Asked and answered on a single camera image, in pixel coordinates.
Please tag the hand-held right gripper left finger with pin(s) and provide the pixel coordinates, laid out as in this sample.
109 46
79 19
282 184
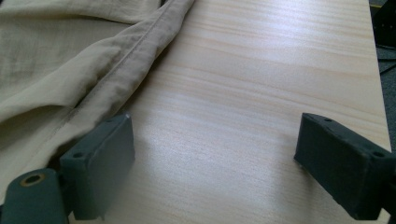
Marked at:
99 168

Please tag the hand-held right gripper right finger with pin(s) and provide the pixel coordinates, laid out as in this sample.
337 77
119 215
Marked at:
342 165

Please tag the black yellow-striped stand base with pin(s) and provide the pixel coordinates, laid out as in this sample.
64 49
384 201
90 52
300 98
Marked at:
386 21

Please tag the khaki pants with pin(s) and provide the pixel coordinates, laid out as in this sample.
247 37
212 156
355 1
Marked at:
62 62

